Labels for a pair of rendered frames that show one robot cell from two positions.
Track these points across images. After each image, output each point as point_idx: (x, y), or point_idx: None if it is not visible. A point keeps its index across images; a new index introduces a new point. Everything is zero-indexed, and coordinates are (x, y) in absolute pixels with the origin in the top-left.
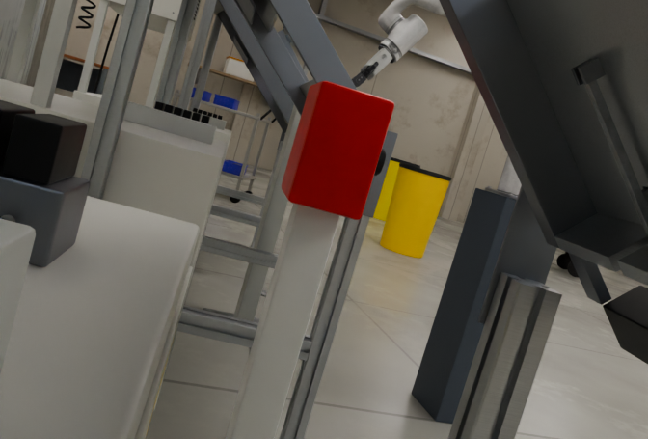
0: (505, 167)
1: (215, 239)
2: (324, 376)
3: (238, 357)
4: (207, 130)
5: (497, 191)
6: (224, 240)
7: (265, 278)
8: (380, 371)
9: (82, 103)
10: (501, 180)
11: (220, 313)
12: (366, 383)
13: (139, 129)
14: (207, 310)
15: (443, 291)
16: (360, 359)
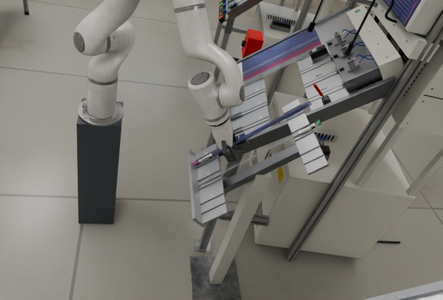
0: (116, 99)
1: (262, 216)
2: (168, 228)
3: (217, 235)
4: None
5: (122, 108)
6: (256, 219)
7: (217, 253)
8: (121, 248)
9: (360, 167)
10: (115, 107)
11: (229, 297)
12: (141, 228)
13: (307, 111)
14: (238, 297)
15: (117, 180)
16: (130, 264)
